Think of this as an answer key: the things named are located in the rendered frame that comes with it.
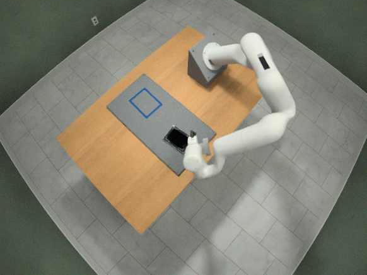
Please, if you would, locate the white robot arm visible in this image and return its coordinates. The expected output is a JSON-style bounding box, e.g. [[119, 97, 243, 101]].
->
[[183, 33, 296, 179]]

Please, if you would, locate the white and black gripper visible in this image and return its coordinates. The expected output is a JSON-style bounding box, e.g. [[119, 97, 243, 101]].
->
[[188, 130, 198, 145]]

